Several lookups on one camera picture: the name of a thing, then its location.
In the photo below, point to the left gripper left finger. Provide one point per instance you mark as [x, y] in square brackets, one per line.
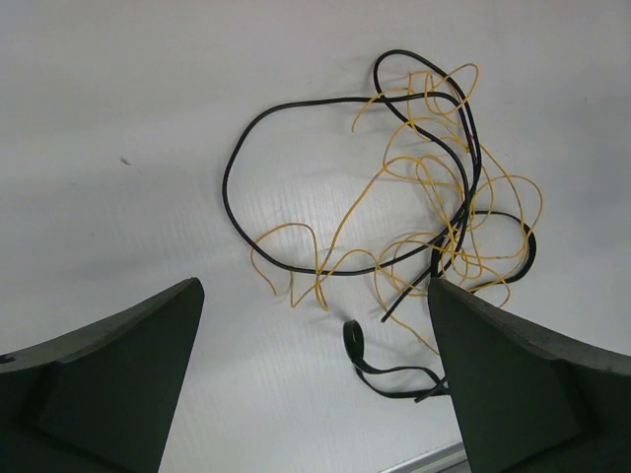
[101, 398]

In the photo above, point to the aluminium mounting rail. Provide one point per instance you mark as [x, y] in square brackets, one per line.
[441, 459]

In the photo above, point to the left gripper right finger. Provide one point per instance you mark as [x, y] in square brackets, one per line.
[527, 398]

